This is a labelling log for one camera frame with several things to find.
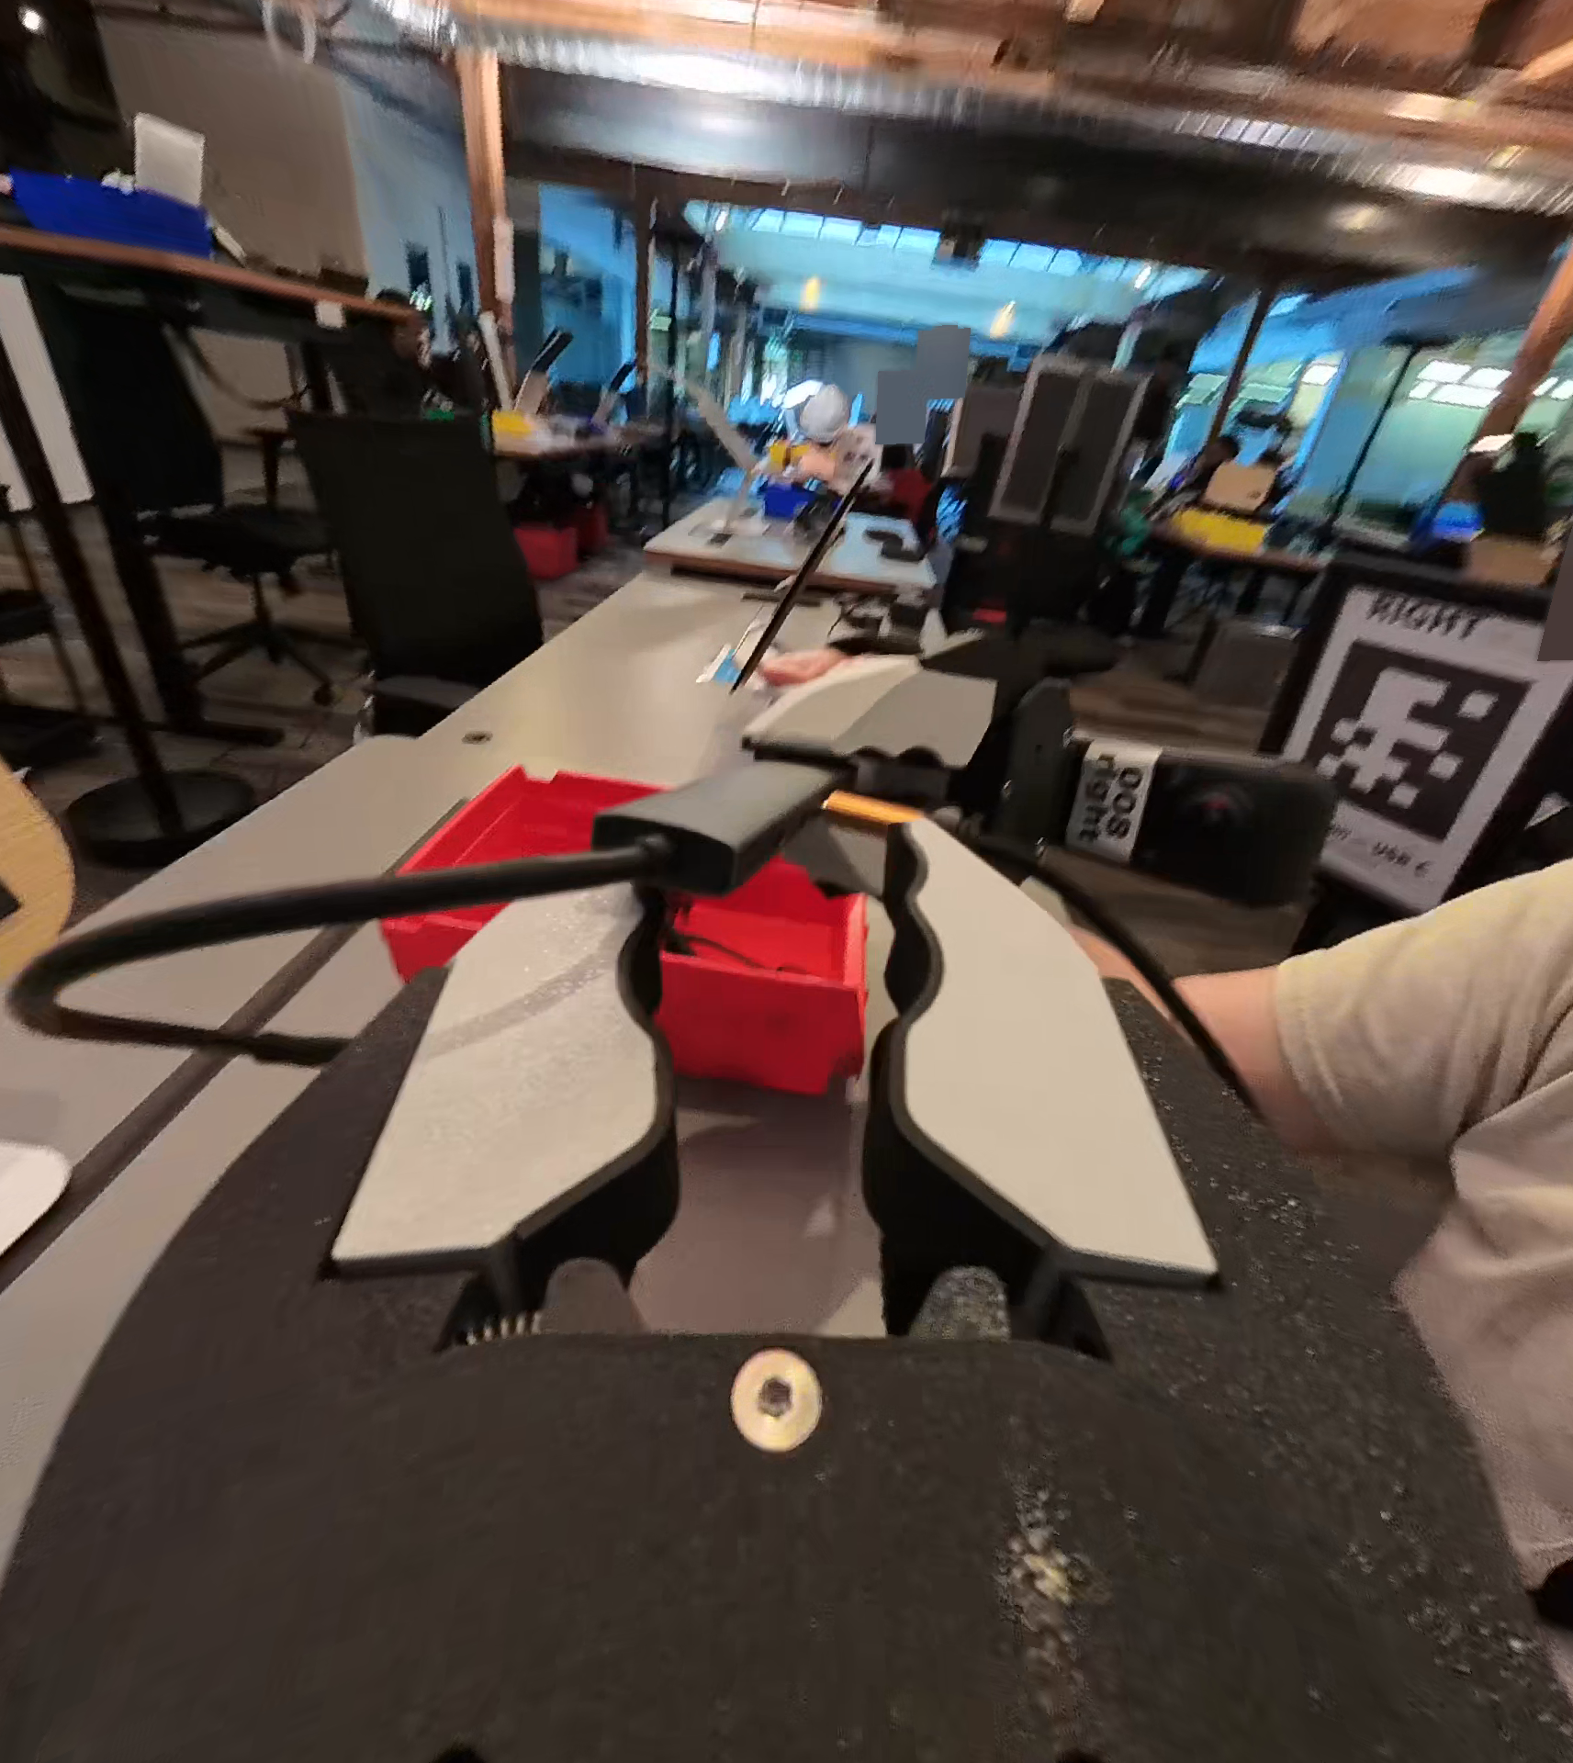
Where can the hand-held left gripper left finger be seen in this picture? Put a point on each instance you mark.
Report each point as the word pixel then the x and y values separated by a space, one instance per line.
pixel 512 1103

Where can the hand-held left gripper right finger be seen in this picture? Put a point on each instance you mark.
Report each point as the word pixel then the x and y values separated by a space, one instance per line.
pixel 1037 1103

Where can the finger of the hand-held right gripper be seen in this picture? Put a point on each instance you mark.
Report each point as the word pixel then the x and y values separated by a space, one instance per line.
pixel 869 709

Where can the red plastic bin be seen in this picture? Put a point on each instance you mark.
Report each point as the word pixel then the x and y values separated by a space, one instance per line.
pixel 756 1027

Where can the person's right forearm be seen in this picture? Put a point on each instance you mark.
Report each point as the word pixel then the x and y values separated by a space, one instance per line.
pixel 1233 1060

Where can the fiducial marker sign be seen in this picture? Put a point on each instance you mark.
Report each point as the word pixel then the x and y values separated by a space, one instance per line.
pixel 1407 745

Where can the grey monitor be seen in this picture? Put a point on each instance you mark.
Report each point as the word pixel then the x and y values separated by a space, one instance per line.
pixel 1067 439

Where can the black pole floor stand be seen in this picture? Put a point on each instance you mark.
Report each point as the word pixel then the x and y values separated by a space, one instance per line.
pixel 163 816

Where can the black high-back chair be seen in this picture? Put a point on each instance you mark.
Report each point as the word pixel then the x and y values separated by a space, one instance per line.
pixel 411 551

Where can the black swivel chair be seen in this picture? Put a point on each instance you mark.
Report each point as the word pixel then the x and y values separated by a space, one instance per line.
pixel 248 531

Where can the wooden top standing desk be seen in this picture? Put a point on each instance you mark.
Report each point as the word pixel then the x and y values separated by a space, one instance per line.
pixel 288 287

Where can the white box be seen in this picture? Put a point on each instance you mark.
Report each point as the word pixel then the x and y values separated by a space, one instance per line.
pixel 164 151

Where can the blue plastic bin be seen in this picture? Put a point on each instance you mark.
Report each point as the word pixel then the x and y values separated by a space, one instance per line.
pixel 113 212

